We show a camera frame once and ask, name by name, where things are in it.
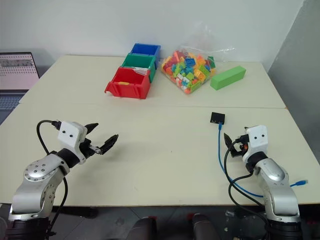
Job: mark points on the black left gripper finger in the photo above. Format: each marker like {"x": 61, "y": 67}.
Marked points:
{"x": 109, "y": 143}
{"x": 90, "y": 127}

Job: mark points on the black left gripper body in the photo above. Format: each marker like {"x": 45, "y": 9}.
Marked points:
{"x": 87, "y": 148}

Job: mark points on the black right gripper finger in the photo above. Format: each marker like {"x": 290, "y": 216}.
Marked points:
{"x": 228, "y": 143}
{"x": 234, "y": 153}

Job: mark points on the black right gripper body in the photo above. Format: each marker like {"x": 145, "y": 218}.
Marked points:
{"x": 239, "y": 150}

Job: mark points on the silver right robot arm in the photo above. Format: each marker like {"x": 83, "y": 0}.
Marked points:
{"x": 277, "y": 190}

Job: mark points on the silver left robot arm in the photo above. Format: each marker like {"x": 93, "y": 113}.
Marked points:
{"x": 37, "y": 185}

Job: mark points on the small black adapter box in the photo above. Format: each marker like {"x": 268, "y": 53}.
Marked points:
{"x": 217, "y": 117}

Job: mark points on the red plastic bin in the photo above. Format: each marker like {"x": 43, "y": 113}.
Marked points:
{"x": 130, "y": 90}

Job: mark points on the small yellow piece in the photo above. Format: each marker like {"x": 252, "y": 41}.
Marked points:
{"x": 123, "y": 83}

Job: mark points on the long green block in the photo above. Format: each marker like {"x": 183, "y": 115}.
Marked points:
{"x": 227, "y": 77}

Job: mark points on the white crumpled plastic wrap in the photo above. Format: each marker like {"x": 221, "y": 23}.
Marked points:
{"x": 142, "y": 71}

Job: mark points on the dark rounded shape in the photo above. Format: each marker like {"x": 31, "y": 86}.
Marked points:
{"x": 205, "y": 227}

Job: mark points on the clear bag of toy bricks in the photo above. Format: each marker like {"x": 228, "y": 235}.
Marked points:
{"x": 190, "y": 72}

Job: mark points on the green plastic bin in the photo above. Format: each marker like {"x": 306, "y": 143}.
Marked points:
{"x": 147, "y": 62}

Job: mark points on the open laptop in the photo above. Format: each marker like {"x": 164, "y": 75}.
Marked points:
{"x": 15, "y": 72}

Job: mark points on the grey partition panel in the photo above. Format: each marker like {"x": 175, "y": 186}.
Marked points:
{"x": 297, "y": 75}

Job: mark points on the blue plastic bin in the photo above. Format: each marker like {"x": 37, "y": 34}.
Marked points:
{"x": 150, "y": 48}

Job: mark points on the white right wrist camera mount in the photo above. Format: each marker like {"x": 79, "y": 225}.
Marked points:
{"x": 257, "y": 142}

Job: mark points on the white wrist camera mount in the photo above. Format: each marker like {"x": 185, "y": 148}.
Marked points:
{"x": 257, "y": 142}
{"x": 68, "y": 136}

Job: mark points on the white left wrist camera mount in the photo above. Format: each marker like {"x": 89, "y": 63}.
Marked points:
{"x": 68, "y": 136}

